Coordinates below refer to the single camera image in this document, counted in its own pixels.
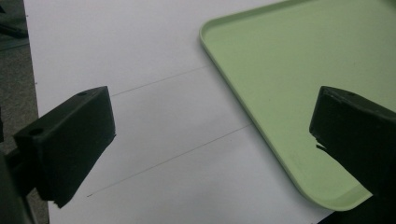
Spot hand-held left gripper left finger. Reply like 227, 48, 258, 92
12, 86, 117, 209

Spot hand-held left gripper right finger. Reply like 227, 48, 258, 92
308, 85, 396, 200

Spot light green plastic tray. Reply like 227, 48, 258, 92
199, 0, 396, 212

